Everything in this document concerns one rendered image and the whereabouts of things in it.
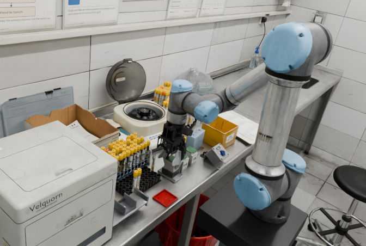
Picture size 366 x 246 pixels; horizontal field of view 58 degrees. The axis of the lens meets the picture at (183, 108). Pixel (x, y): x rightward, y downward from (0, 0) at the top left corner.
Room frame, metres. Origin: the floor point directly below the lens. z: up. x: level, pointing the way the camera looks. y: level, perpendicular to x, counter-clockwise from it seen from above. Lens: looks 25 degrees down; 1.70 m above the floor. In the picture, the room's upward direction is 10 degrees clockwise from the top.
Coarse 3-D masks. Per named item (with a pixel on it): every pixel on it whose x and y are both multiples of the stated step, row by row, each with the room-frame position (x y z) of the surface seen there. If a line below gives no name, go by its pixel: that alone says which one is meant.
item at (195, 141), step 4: (196, 128) 1.34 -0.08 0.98; (200, 128) 1.35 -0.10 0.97; (200, 132) 1.31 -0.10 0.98; (204, 132) 1.34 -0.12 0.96; (188, 136) 1.27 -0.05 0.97; (192, 136) 1.27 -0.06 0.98; (196, 136) 1.27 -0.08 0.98; (200, 136) 1.31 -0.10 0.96; (188, 140) 1.27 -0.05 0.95; (192, 140) 1.26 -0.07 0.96; (196, 140) 1.27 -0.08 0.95; (200, 140) 1.32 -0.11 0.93; (188, 144) 1.26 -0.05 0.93; (192, 144) 1.26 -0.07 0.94; (196, 144) 1.28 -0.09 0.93; (200, 144) 1.33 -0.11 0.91; (196, 148) 1.29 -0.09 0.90; (200, 148) 1.33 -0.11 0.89
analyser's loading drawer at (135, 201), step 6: (138, 192) 0.90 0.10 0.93; (126, 198) 0.86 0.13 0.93; (132, 198) 0.84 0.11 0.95; (138, 198) 0.88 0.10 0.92; (144, 198) 0.88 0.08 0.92; (114, 204) 0.82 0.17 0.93; (120, 204) 0.81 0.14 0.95; (126, 204) 0.85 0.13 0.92; (132, 204) 0.84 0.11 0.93; (138, 204) 0.86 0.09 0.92; (144, 204) 0.86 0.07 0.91; (114, 210) 0.81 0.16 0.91; (120, 210) 0.80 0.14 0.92; (126, 210) 0.82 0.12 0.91; (132, 210) 0.82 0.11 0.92; (114, 216) 0.78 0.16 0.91; (120, 216) 0.79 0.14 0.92; (126, 216) 0.79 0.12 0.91; (114, 222) 0.76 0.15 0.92
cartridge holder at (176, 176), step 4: (160, 168) 1.11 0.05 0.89; (164, 168) 1.09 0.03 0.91; (160, 172) 1.09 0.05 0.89; (164, 172) 1.08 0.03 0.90; (168, 172) 1.07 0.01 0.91; (176, 172) 1.08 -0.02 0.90; (164, 176) 1.08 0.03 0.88; (168, 176) 1.07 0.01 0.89; (172, 176) 1.06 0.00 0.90; (176, 176) 1.08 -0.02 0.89; (180, 176) 1.08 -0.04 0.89; (172, 180) 1.06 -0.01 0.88; (176, 180) 1.06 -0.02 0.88
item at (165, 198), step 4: (160, 192) 0.97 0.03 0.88; (164, 192) 0.98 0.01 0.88; (168, 192) 0.98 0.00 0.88; (152, 196) 0.94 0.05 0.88; (156, 196) 0.95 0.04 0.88; (160, 196) 0.96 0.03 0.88; (164, 196) 0.96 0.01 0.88; (168, 196) 0.96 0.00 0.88; (172, 196) 0.97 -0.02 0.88; (156, 200) 0.93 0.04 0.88; (160, 200) 0.94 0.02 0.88; (164, 200) 0.94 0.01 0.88; (168, 200) 0.94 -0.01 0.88; (172, 200) 0.95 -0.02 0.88; (164, 204) 0.91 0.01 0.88; (168, 204) 0.92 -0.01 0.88
